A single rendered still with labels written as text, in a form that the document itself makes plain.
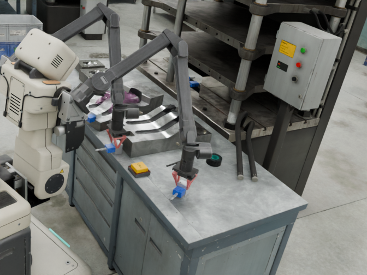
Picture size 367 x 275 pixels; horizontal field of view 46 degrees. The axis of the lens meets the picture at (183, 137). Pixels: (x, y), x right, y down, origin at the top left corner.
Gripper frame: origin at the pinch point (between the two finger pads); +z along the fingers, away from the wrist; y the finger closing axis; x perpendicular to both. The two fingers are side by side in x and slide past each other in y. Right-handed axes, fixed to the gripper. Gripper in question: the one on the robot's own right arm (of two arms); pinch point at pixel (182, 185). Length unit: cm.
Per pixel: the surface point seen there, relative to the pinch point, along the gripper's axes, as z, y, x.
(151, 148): 0.1, 28.6, -19.2
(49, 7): 39, 380, -321
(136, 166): 0.3, 24.7, -0.4
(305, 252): 85, -56, -104
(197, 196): 4.5, -7.0, -3.4
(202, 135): -2, 13, -48
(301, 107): -24, -29, -76
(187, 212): 4.6, -8.3, 10.0
